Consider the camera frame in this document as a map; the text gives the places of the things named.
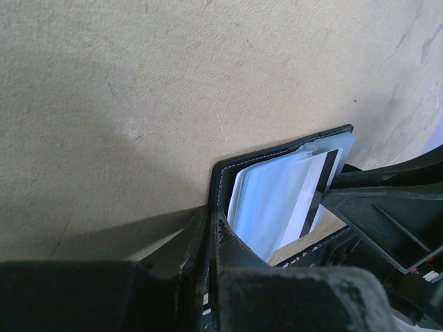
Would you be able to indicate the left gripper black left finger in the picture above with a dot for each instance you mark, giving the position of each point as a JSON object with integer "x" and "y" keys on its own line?
{"x": 162, "y": 292}

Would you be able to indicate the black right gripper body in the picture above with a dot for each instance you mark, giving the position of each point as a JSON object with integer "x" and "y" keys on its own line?
{"x": 412, "y": 279}

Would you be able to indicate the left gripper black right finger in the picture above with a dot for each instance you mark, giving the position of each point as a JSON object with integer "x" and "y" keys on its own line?
{"x": 247, "y": 294}

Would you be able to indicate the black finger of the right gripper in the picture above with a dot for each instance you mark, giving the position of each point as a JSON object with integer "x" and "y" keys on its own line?
{"x": 422, "y": 170}
{"x": 404, "y": 224}

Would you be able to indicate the black leather card holder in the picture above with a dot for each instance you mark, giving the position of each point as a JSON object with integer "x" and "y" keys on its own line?
{"x": 255, "y": 191}

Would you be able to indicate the white magnetic stripe card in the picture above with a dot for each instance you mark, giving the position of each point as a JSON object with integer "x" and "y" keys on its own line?
{"x": 316, "y": 173}

